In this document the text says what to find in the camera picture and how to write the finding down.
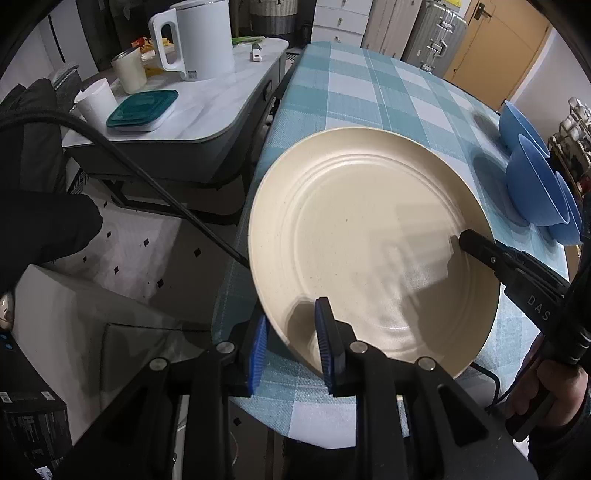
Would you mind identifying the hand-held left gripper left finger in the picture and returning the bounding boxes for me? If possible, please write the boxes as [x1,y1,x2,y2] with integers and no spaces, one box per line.
[55,315,271,480]

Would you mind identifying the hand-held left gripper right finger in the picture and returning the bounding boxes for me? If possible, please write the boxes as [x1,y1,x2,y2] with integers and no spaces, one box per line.
[314,297,532,480]

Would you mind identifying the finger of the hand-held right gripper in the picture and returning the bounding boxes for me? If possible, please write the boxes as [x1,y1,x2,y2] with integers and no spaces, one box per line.
[457,229,523,278]

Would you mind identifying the blue bowl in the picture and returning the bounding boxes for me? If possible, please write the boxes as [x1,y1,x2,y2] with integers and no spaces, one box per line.
[505,134,575,228]
[499,99,551,160]
[551,171,583,246]

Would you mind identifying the cream plate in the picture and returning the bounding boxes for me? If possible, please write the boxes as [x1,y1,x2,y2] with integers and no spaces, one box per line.
[248,128,502,381]

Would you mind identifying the person's right forearm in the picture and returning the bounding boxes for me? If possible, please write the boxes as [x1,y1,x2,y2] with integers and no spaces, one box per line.
[526,406,591,480]

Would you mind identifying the person's right hand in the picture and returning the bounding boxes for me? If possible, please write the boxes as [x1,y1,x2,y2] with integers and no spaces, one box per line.
[506,333,591,430]

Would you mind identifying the wooden shoe rack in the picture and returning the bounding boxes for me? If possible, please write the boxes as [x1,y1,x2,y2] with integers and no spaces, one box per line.
[549,96,591,197]

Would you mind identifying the white diamond-pattern rug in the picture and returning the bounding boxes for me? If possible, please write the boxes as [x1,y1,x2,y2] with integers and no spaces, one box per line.
[28,187,252,326]

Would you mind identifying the wooden door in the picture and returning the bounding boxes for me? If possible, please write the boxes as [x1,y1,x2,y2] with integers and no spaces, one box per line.
[443,0,553,112]

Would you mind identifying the silver suitcase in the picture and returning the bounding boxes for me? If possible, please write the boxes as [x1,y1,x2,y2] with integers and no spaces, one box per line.
[401,0,468,75]

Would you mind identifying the black cardboard box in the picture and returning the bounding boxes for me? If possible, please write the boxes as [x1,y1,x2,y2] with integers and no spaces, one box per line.
[0,332,71,480]

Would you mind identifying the beige suitcase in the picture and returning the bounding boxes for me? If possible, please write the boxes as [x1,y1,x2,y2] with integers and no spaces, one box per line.
[360,0,423,59]

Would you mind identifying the white marble side table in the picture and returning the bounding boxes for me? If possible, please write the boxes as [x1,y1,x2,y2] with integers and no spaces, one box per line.
[61,36,290,217]

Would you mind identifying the teal lidded container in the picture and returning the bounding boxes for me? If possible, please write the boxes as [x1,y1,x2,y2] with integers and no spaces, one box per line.
[106,89,180,134]

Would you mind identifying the black jacket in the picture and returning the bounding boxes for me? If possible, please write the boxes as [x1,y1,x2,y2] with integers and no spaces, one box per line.
[0,78,105,297]

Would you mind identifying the white desk with drawers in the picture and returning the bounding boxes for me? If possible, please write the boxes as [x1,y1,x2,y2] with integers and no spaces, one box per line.
[310,0,371,45]

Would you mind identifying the white cup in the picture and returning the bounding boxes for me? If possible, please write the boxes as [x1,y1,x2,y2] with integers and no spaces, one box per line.
[74,78,119,131]

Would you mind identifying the cream mug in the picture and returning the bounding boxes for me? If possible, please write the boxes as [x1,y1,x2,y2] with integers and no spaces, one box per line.
[110,47,148,93]

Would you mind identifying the white electric kettle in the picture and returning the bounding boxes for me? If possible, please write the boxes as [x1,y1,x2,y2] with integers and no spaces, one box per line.
[148,0,234,83]

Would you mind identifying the yellow snack packets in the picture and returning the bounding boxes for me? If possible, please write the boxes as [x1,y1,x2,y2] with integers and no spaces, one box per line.
[133,36,163,77]

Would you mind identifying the wicker basket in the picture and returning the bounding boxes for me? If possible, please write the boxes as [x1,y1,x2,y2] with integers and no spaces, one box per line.
[247,0,297,17]

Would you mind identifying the black cable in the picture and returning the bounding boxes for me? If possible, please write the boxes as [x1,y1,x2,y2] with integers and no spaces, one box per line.
[0,112,251,267]
[471,364,520,414]

